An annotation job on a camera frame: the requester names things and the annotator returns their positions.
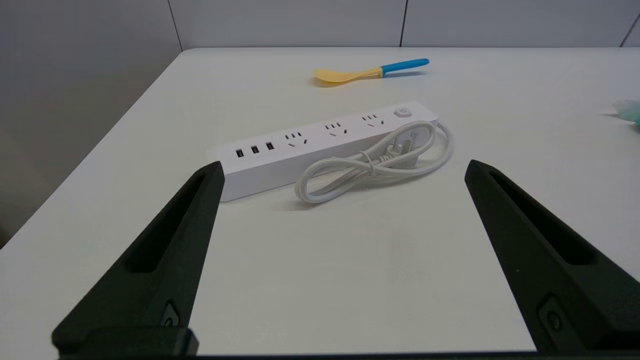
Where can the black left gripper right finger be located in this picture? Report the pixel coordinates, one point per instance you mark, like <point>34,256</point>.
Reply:
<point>550,270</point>

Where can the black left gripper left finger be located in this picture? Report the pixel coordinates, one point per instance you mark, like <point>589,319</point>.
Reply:
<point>170,270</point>

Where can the white power strip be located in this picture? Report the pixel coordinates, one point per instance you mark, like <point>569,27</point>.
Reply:
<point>280,160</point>

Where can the teal wet wipes pack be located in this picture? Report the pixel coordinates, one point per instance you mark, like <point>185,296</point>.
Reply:
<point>630,112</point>

